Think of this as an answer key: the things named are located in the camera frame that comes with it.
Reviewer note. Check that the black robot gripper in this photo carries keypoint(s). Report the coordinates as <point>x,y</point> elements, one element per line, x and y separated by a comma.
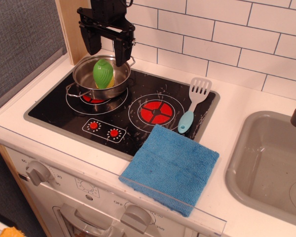
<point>107,18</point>

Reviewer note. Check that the green yellow toy corn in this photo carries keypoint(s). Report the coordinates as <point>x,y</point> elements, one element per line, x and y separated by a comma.
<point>103,74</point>

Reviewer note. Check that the stainless steel pot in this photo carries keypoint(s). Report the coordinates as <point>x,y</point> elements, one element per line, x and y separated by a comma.
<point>84,83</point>

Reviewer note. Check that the wooden side panel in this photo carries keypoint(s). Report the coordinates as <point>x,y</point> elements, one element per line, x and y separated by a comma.
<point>69,19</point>

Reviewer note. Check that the black toy stovetop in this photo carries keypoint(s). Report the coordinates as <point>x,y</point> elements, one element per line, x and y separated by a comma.
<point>148,101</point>

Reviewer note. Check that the left red stove knob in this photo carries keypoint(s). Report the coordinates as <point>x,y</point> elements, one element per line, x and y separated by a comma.
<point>93,125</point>

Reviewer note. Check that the red stove knob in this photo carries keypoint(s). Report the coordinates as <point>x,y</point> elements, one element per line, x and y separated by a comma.
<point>114,133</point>
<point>93,125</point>

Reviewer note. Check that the right red stove knob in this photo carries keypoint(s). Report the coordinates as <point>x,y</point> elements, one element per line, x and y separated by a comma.
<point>114,133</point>

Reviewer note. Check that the blue folded cloth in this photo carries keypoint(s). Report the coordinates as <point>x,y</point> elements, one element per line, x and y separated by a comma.
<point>171,169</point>

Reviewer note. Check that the grey timer knob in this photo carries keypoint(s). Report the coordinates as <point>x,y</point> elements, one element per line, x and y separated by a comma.
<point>37,172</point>

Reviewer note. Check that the grey oven temperature knob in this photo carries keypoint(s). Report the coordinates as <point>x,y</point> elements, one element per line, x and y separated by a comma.
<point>136,218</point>

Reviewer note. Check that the grey toy sink basin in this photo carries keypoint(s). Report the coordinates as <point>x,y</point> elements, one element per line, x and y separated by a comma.
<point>262,171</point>

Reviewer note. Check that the orange object at corner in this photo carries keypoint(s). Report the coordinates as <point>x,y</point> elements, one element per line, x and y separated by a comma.
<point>11,232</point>

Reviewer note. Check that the grey spatula with blue handle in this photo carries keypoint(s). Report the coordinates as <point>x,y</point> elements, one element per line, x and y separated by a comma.
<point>199,89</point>

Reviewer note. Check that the grey oven door handle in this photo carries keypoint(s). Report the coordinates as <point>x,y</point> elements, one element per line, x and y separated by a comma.
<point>78,226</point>

